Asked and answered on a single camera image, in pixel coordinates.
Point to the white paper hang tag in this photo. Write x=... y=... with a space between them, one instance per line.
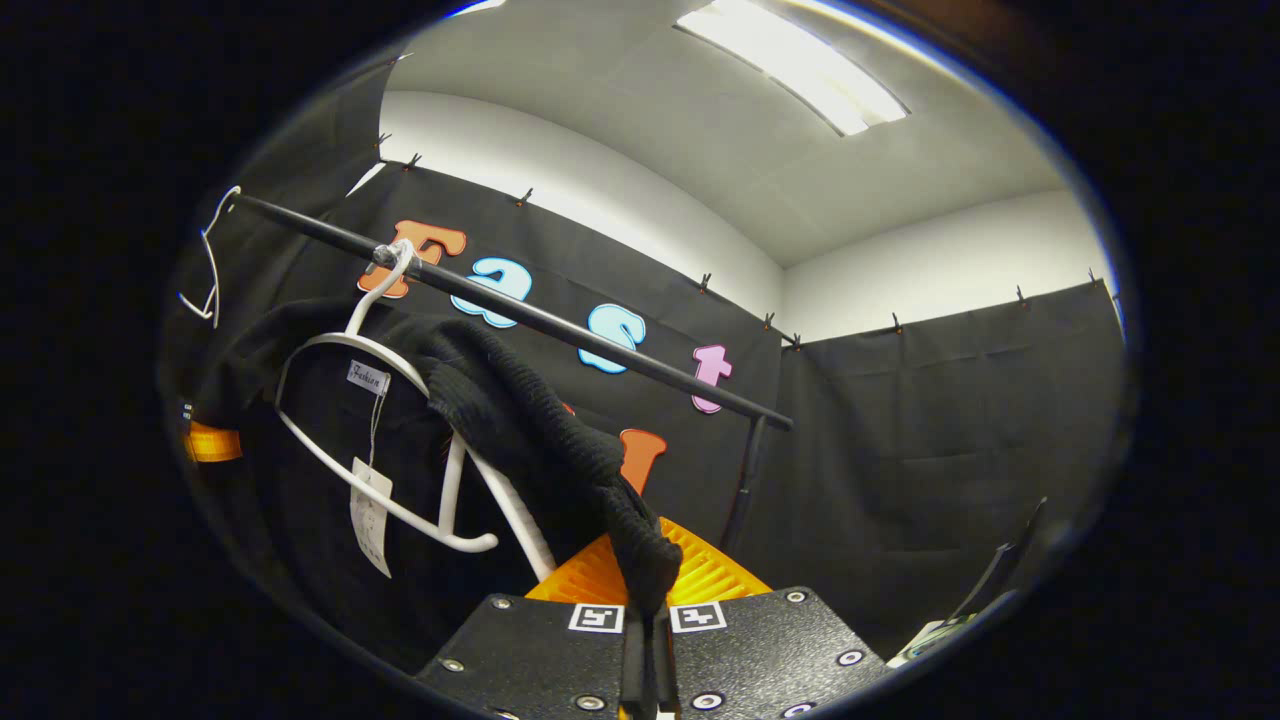
x=370 y=520

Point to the black clothes rack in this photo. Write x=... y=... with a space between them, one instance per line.
x=560 y=330

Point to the black jacket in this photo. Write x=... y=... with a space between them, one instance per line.
x=520 y=410

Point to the white clothes hanger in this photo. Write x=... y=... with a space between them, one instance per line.
x=211 y=270
x=465 y=545

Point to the black backdrop cloth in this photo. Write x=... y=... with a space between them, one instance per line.
x=560 y=240
x=950 y=420

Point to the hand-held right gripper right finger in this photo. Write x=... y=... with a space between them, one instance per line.
x=668 y=670

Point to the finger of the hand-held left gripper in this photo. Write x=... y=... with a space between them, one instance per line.
x=212 y=442

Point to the ceiling light panel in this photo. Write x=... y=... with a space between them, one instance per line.
x=800 y=60

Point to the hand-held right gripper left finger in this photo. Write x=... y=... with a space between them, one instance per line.
x=632 y=670

